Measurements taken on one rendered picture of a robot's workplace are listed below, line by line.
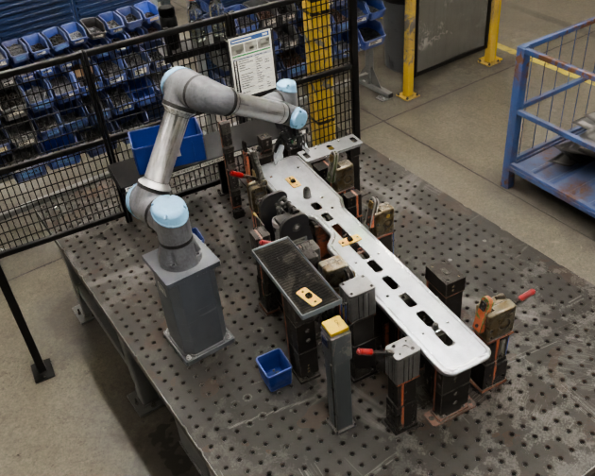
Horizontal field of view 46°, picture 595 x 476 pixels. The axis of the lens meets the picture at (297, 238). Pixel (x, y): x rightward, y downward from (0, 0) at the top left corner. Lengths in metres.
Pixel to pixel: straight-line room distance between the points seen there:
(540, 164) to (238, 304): 2.47
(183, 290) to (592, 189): 2.79
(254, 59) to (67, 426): 1.90
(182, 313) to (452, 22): 3.95
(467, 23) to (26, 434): 4.36
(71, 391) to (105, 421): 0.29
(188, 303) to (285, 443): 0.58
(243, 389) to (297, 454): 0.34
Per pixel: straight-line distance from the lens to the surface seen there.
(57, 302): 4.22
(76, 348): 3.90
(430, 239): 3.11
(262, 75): 3.33
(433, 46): 5.79
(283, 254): 2.33
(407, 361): 2.14
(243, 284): 2.93
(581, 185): 4.53
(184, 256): 2.40
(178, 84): 2.36
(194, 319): 2.55
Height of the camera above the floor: 2.63
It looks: 38 degrees down
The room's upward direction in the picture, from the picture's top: 6 degrees counter-clockwise
